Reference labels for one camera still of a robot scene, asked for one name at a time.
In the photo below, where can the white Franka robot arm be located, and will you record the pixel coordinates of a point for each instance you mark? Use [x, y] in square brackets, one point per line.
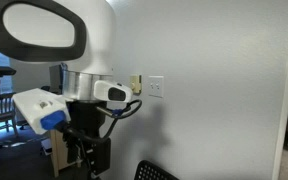
[94, 40]

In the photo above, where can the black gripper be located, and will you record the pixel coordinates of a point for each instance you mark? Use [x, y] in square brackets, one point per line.
[85, 120]

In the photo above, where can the white double light switch plate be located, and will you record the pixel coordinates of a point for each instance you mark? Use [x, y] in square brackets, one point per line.
[156, 86]

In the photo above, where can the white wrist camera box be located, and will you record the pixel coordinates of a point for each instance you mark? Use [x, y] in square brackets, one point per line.
[40, 109]

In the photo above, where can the light wooden cabinet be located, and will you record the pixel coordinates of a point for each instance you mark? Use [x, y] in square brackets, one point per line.
[59, 151]

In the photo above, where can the black perforated metal chair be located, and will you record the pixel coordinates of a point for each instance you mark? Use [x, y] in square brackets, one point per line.
[150, 172]

